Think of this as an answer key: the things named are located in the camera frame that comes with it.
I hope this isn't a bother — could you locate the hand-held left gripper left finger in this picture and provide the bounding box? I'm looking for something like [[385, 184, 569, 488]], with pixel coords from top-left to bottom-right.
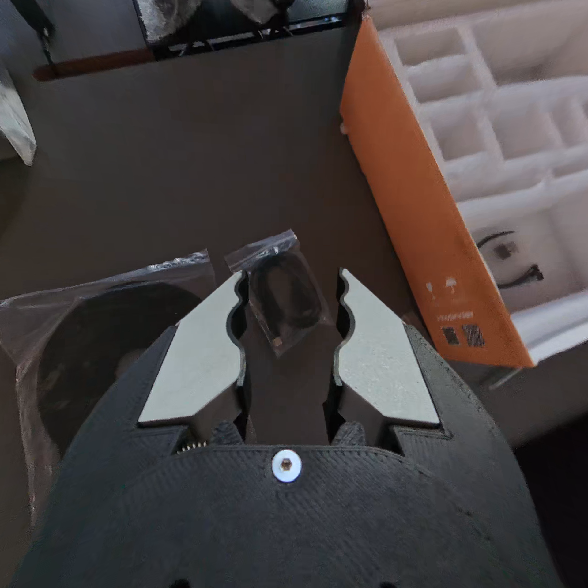
[[137, 270, 252, 444]]

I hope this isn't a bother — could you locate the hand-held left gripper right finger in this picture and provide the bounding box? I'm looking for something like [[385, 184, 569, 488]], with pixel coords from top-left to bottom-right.
[[323, 268, 442, 444]]

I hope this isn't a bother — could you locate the clear bag with black cable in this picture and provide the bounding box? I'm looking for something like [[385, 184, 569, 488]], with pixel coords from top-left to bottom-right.
[[224, 229, 331, 359]]

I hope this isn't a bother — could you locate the orange white foam-lined box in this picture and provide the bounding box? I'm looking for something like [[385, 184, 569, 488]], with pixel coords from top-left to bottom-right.
[[339, 0, 588, 382]]

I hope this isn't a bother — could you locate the dark grey desk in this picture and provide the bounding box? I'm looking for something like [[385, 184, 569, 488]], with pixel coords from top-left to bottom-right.
[[0, 0, 588, 529]]

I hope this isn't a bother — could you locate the clear bag black round plate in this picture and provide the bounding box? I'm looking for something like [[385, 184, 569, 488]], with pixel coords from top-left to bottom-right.
[[0, 250, 217, 529]]

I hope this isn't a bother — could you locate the folded clear plastic bag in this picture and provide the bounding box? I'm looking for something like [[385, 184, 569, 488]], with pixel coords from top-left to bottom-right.
[[0, 69, 37, 167]]

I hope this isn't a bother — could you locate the black cable loop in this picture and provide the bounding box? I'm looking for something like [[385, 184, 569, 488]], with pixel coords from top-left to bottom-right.
[[477, 230, 545, 291]]

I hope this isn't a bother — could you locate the black cable tray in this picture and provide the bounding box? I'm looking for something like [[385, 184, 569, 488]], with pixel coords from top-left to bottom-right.
[[133, 0, 368, 61]]

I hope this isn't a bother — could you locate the black strap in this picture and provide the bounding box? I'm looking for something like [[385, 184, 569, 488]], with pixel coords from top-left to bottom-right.
[[11, 0, 59, 76]]

